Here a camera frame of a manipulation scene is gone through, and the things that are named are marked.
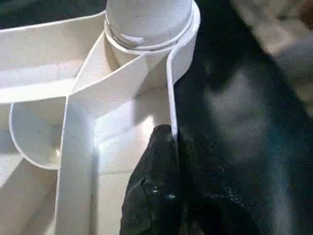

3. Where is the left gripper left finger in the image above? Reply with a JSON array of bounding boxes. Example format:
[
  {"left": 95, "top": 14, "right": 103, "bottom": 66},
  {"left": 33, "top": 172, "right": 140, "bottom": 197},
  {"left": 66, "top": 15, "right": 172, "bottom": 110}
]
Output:
[{"left": 119, "top": 124, "right": 183, "bottom": 235}]

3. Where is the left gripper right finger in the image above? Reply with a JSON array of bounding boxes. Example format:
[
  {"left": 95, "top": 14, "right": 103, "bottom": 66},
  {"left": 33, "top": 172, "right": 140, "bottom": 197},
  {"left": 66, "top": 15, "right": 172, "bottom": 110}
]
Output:
[{"left": 179, "top": 126, "right": 259, "bottom": 235}]

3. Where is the white plastic table top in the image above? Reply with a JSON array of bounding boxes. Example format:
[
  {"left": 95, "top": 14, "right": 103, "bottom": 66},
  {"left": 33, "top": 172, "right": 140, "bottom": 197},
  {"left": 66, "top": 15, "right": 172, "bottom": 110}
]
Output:
[{"left": 0, "top": 0, "right": 201, "bottom": 235}]

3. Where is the white plastic table leg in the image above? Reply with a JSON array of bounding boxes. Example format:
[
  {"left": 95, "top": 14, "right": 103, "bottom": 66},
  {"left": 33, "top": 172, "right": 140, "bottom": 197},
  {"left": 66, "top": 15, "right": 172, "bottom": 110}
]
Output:
[{"left": 104, "top": 0, "right": 197, "bottom": 51}]

